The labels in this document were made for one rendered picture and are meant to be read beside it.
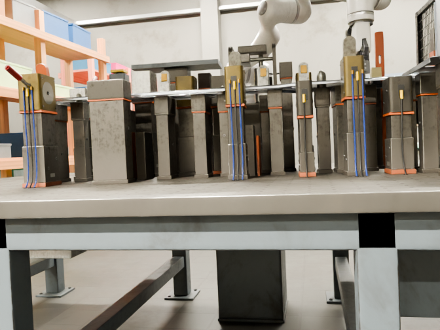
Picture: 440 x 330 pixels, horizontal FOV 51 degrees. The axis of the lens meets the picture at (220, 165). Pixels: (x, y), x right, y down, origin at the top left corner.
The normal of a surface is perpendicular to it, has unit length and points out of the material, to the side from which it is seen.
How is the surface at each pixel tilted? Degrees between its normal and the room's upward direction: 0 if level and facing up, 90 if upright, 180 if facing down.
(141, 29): 90
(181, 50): 90
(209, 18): 90
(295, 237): 90
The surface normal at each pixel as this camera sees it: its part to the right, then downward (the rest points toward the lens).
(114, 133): -0.13, 0.04
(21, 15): 0.95, -0.04
